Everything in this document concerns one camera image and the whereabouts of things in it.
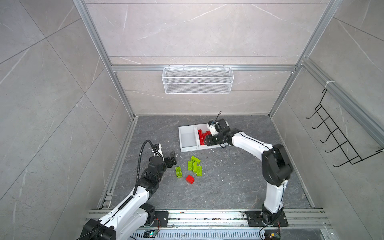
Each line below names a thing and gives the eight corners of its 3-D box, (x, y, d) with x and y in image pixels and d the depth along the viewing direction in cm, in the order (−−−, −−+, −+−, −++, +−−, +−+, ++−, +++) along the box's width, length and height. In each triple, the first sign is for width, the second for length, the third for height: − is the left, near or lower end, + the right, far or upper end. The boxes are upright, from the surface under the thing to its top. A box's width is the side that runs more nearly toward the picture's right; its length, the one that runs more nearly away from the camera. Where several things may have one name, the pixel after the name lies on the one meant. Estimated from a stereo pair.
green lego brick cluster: (187, 176, 90) (187, 174, 88) (188, 158, 97) (187, 156, 95) (202, 176, 90) (202, 174, 88) (201, 158, 98) (201, 156, 95)
